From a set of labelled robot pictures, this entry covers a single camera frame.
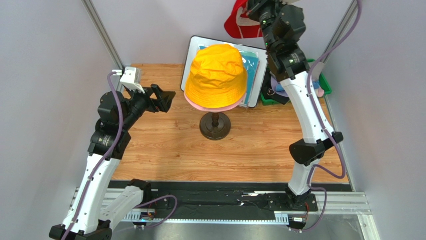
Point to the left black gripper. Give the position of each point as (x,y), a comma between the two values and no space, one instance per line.
(166,97)

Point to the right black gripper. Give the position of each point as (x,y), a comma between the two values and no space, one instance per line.
(263,10)

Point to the red hat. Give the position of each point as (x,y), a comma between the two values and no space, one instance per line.
(239,26)

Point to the pink bucket hat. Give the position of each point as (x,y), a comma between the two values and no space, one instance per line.
(214,102)

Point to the yellow bucket hat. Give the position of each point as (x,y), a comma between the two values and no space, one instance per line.
(216,78)

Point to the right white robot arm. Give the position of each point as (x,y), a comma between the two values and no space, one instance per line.
(282,25)

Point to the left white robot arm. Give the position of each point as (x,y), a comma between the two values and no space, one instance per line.
(86,220)

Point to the dark round stand base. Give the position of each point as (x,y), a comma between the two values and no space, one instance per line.
(215,126)

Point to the white tablet board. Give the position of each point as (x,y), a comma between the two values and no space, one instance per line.
(254,60)

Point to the lavender hat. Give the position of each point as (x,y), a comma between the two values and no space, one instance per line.
(277,88)

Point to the green plastic bin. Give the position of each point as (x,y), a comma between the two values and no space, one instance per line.
(322,82)

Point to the pink beige hat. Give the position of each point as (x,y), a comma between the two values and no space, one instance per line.
(319,92)

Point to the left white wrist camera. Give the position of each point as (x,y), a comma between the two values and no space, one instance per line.
(130,78)

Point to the aluminium frame rail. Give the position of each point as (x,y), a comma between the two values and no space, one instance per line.
(332,203)

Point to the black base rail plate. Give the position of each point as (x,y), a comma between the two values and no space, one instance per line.
(234,201)

